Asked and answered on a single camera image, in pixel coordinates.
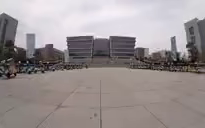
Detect low brown building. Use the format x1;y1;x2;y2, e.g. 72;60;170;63
33;43;66;63

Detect row of parked scooters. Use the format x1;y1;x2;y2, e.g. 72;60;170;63
127;61;205;75
0;57;90;81

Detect pale tower building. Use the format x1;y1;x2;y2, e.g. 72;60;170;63
25;33;36;60

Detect tree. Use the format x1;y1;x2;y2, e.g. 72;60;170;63
186;43;200;64

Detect slim tower building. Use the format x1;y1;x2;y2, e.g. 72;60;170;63
170;35;178;55

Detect wide building with dark centre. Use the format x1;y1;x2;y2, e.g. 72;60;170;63
65;35;137;62

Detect grey steps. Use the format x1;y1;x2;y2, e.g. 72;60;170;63
87;56;135;69

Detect small grey building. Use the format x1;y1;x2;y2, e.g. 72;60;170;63
134;47;150;61

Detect pale grey tall building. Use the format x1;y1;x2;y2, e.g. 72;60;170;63
184;13;205;63

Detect grey stone slab plaza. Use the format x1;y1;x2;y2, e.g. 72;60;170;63
0;67;205;128

